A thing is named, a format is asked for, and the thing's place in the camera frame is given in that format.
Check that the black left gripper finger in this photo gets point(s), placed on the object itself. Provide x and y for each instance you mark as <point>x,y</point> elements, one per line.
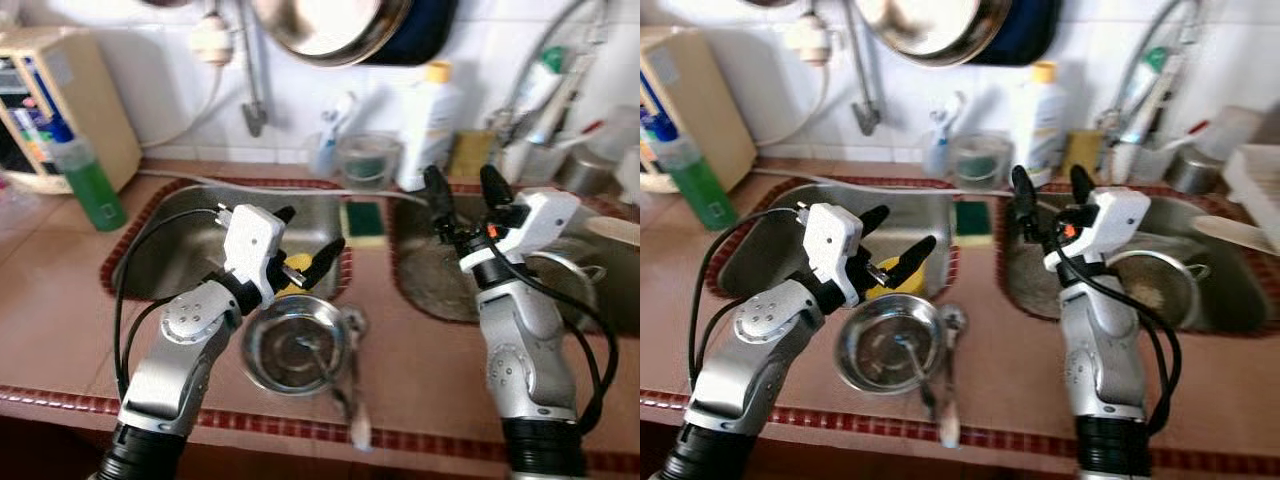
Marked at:
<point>915,260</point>
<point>875,220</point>
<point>283,215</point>
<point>325,262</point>

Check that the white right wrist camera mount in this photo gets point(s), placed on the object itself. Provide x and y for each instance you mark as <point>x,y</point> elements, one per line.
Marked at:
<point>540,215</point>
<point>1115,215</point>

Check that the chrome wall tap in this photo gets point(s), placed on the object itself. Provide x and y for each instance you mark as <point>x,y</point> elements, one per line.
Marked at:
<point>255,110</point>
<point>866,115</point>

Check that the green dish soap bottle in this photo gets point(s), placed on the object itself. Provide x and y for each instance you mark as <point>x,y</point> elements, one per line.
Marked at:
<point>705,195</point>
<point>95,195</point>

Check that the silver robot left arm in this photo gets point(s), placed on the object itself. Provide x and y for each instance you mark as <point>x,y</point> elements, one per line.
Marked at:
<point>170,370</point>
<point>750,370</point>

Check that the small steel cup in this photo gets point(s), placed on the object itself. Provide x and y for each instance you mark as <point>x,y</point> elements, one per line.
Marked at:
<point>1195,172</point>
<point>590,175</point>

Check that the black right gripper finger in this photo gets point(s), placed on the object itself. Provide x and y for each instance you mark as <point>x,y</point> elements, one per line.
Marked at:
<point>438,195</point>
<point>497,187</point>
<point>1083,187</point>
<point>1024,195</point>

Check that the white dish rack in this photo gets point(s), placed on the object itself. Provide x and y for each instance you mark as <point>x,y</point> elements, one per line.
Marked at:
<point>1255,180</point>

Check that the white detergent bottle yellow cap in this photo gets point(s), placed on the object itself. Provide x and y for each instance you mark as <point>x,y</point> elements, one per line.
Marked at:
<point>1040,130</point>
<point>430,130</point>

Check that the plain yellow sponge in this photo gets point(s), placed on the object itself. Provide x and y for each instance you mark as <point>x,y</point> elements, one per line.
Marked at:
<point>470,155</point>
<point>1082,155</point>

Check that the round steel strainer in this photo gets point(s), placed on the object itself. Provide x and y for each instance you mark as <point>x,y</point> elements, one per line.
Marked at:
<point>1165,295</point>
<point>580,290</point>

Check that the clear plastic scrubber container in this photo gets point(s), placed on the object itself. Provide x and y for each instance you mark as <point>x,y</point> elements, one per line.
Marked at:
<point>370,165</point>
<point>978,165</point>

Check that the round steel bowl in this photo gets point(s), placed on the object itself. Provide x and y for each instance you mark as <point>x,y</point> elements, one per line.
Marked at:
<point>875,360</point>
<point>285,360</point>

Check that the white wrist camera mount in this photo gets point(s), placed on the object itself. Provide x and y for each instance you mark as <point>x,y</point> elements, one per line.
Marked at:
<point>540,215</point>
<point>250,245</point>
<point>830,245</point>
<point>1115,215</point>

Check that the steel fork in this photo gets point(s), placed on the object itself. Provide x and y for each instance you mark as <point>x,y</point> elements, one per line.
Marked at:
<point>915,355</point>
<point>318,355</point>

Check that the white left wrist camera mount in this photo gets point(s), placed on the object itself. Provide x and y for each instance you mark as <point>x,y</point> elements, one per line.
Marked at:
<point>830,245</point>
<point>250,245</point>

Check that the white toothbrush cup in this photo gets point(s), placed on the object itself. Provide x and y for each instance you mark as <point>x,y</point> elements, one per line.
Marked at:
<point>937,160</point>
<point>325,160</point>

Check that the wooden spatula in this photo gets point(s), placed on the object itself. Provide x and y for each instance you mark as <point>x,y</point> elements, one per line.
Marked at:
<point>615,230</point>
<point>1235,232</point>

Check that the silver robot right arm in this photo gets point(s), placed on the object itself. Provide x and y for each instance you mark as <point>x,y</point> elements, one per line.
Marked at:
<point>525,350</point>
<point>1100,350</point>

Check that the steel sink basin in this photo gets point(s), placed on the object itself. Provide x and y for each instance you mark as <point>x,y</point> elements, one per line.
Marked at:
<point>770,250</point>
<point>180,250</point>
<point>1240,300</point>
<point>420,290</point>

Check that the green yellow sponge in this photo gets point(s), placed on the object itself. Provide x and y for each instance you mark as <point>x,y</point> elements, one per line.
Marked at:
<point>365,222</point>
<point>973,220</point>

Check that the white wall water valve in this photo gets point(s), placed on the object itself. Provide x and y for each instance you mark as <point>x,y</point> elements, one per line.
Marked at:
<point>808,42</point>
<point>212,42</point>

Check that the hanging steel pan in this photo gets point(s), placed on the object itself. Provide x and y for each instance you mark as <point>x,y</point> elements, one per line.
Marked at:
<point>930,25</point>
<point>330,25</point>

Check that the cream water ionizer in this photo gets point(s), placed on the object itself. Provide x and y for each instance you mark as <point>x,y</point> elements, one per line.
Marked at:
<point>710,110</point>
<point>100,110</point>

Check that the white blue toothbrush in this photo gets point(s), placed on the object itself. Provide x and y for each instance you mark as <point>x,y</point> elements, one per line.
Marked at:
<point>950,110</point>
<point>340,110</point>

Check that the white bottle green cap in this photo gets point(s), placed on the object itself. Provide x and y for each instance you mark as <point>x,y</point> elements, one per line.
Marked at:
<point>1155,60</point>
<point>552,60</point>

